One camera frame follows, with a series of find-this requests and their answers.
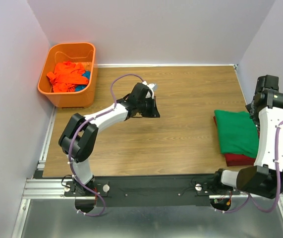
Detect green t-shirt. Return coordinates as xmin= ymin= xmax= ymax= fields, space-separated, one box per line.
xmin=214 ymin=110 xmax=259 ymax=159

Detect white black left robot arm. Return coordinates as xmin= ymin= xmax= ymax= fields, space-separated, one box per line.
xmin=58 ymin=82 xmax=160 ymax=196

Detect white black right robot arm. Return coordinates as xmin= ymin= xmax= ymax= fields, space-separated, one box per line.
xmin=210 ymin=75 xmax=283 ymax=199

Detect blue t-shirt in basket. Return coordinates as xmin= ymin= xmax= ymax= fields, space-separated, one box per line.
xmin=75 ymin=71 xmax=91 ymax=92

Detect orange plastic laundry basket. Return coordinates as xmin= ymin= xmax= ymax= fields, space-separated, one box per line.
xmin=38 ymin=42 xmax=98 ymax=108

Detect orange t-shirt in basket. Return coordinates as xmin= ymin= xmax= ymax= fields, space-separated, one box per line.
xmin=47 ymin=61 xmax=87 ymax=93

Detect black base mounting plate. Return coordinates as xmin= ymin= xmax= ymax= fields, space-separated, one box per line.
xmin=61 ymin=174 xmax=240 ymax=214

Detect folded dark red t-shirt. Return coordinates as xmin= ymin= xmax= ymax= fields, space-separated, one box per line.
xmin=213 ymin=116 xmax=255 ymax=167

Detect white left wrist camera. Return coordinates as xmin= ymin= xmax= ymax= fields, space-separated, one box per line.
xmin=142 ymin=81 xmax=158 ymax=92

